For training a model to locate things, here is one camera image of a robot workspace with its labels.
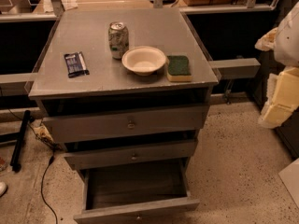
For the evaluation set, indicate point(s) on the grey rail beam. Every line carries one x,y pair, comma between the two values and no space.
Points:
16,84
235,68

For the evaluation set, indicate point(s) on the grey bottom drawer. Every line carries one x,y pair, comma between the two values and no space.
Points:
135,192

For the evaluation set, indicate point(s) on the white shoe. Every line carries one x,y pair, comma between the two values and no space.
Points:
3,188

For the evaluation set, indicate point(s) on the black pole on floor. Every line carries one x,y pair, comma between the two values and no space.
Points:
14,163

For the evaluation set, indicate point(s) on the grey rail beam left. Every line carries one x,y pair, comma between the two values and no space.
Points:
16,84

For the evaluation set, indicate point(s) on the dark blue snack packet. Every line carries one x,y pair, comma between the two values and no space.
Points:
76,65

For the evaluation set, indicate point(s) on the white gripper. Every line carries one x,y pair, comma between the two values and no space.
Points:
289,44

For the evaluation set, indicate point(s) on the grey drawer cabinet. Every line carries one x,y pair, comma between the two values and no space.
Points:
110,87

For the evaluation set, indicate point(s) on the crushed green soda can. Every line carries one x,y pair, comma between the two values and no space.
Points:
118,39

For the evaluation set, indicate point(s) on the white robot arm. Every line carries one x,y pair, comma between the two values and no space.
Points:
284,40

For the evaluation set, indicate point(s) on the white board corner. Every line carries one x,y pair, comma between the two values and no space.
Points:
290,179

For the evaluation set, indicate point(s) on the grey rail beam right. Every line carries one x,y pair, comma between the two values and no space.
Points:
235,68

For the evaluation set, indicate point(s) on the grey top drawer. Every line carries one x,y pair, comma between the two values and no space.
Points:
67,129

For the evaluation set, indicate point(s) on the grey middle drawer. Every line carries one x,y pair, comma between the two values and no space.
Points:
132,154

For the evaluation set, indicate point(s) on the green yellow sponge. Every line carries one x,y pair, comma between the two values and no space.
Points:
178,69

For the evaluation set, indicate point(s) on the grey drawer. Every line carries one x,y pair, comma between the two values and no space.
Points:
132,154
135,192
67,129

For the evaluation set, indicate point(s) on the white power strip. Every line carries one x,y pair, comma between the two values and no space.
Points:
43,133

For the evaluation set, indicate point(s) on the white paper on counter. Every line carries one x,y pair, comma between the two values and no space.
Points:
69,4

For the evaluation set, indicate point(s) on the white paper bowl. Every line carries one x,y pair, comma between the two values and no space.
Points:
143,60

